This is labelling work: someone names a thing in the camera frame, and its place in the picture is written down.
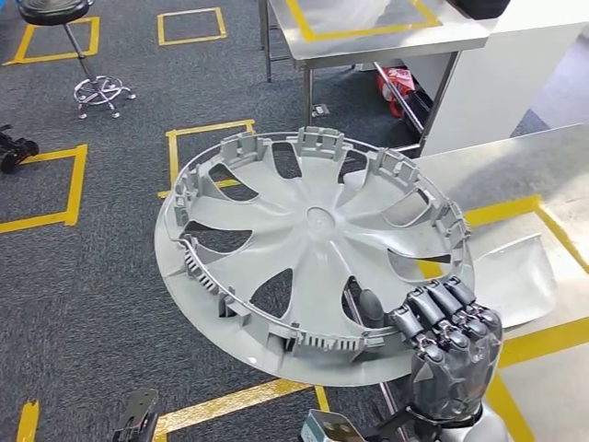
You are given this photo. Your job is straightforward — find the black stool chrome base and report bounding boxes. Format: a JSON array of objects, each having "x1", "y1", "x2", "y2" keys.
[{"x1": 17, "y1": 0, "x2": 137, "y2": 121}]

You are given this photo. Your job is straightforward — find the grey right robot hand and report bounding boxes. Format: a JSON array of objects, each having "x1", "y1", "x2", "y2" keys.
[{"x1": 357, "y1": 274, "x2": 505, "y2": 424}]

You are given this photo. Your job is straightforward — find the white desk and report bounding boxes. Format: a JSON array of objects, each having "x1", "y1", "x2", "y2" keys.
[{"x1": 404, "y1": 0, "x2": 589, "y2": 158}]

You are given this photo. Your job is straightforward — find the red plastic bag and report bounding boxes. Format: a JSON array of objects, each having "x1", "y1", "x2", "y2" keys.
[{"x1": 374, "y1": 65, "x2": 416, "y2": 118}]

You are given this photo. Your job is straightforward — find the stainless steel table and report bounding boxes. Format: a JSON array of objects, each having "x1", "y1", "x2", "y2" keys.
[{"x1": 257, "y1": 0, "x2": 492, "y2": 151}]

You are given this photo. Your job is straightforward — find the yellow table tape marking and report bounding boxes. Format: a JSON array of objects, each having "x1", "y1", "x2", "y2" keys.
[
  {"x1": 416, "y1": 193, "x2": 589, "y2": 442},
  {"x1": 285, "y1": 0, "x2": 443, "y2": 42}
]

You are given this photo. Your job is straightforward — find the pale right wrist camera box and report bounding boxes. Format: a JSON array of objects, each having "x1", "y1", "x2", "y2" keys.
[{"x1": 299, "y1": 410, "x2": 369, "y2": 442}]

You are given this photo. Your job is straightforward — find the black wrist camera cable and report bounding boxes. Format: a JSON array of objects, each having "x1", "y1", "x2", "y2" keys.
[{"x1": 364, "y1": 402, "x2": 438, "y2": 442}]

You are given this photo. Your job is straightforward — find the grey plastic wheel hubcap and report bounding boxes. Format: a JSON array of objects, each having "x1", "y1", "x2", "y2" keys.
[{"x1": 154, "y1": 124, "x2": 476, "y2": 389}]

